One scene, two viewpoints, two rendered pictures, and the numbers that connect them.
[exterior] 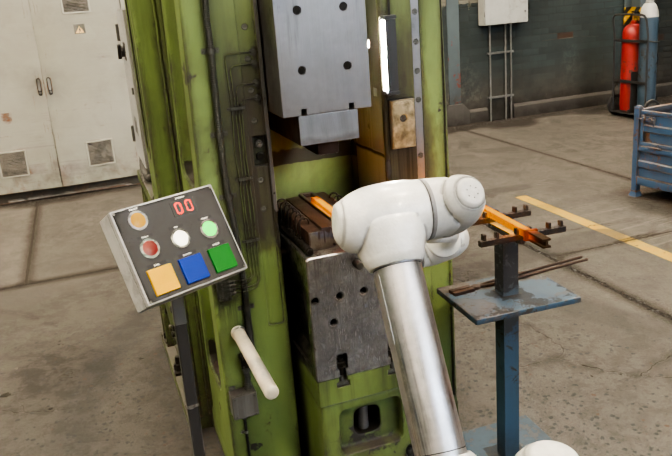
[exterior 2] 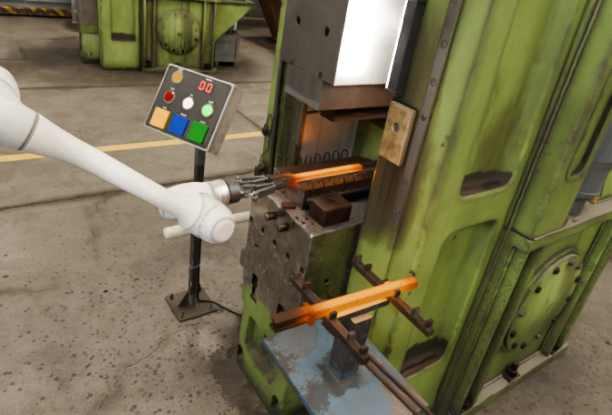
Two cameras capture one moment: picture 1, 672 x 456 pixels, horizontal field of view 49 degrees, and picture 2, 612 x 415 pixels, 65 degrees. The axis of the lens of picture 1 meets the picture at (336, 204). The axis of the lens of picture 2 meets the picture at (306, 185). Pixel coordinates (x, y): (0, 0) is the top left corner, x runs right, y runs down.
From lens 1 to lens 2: 234 cm
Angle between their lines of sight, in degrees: 65
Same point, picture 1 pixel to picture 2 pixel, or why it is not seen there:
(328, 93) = (308, 53)
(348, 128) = (313, 96)
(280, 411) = not seen: hidden behind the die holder
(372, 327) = (273, 278)
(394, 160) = (381, 167)
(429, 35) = (464, 43)
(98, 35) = not seen: outside the picture
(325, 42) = not seen: outside the picture
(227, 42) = not seen: outside the picture
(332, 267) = (263, 204)
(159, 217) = (188, 83)
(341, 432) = (257, 333)
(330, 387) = (247, 290)
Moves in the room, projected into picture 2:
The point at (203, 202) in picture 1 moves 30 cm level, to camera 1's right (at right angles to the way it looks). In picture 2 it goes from (219, 92) to (229, 120)
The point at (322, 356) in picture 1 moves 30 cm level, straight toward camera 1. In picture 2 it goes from (247, 263) to (168, 268)
